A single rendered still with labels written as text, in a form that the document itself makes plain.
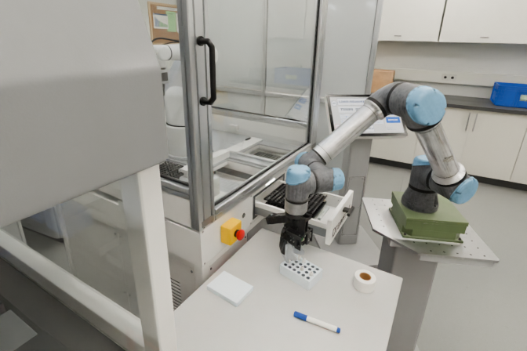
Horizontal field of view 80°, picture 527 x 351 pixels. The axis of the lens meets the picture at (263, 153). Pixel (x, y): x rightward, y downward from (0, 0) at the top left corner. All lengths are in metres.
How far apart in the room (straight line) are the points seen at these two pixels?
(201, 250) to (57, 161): 0.77
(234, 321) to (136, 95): 0.77
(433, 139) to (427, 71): 3.57
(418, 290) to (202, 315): 1.04
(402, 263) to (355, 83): 1.70
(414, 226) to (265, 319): 0.75
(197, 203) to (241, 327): 0.38
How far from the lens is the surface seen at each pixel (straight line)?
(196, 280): 1.23
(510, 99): 4.35
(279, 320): 1.05
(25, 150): 0.39
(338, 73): 2.89
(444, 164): 1.29
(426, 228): 1.50
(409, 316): 1.83
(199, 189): 1.00
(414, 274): 1.67
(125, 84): 0.44
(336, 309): 1.10
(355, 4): 2.87
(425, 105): 1.09
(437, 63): 4.78
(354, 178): 2.35
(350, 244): 2.64
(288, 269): 1.15
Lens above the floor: 1.55
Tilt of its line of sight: 20 degrees down
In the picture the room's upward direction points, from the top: 1 degrees clockwise
